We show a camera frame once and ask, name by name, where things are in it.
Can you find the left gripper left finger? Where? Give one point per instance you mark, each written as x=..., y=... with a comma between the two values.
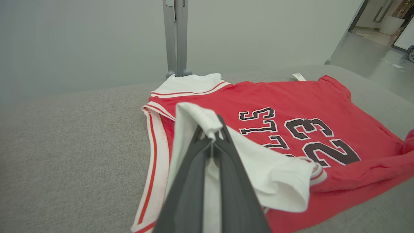
x=184, y=200

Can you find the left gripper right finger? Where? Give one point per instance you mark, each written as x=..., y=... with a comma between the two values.
x=239, y=200

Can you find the red basketball jersey white sleeves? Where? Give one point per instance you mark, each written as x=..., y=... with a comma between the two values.
x=258, y=97

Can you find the black wheel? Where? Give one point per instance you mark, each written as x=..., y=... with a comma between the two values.
x=411, y=53

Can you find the white cylindrical bin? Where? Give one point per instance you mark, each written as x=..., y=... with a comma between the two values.
x=391, y=26

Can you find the grey metal partition post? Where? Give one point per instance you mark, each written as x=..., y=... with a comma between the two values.
x=181, y=32

